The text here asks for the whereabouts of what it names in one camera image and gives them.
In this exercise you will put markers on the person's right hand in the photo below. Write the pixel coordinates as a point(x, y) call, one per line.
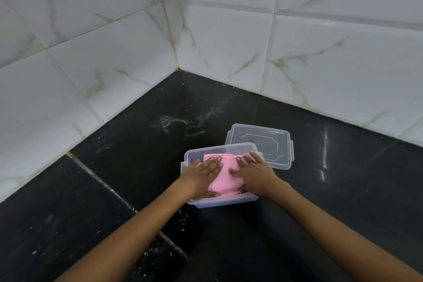
point(259, 177)

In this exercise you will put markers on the person's left hand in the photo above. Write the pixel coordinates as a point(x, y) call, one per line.
point(198, 179)

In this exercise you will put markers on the person's right middle finger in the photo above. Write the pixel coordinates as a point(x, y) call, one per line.
point(243, 164)

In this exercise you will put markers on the person's left middle finger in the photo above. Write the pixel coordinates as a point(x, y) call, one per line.
point(215, 164)

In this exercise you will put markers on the person's right thumb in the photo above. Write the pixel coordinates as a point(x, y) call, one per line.
point(243, 188)

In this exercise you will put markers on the person's right little finger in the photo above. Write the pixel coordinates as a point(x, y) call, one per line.
point(257, 157)

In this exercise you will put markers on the person's left little finger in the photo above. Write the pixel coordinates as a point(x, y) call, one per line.
point(197, 164)

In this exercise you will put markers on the person's left thumb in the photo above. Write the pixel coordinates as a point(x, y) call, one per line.
point(213, 195)

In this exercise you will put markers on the pink cloth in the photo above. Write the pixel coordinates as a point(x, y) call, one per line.
point(226, 179)

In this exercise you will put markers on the person's left forearm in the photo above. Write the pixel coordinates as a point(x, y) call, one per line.
point(132, 238)

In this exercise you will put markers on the person's right forearm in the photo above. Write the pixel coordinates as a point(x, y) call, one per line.
point(330, 232)

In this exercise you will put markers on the clear plastic lid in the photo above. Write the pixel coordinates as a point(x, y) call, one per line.
point(264, 143)

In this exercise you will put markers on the clear plastic container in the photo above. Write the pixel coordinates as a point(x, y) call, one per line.
point(228, 203)

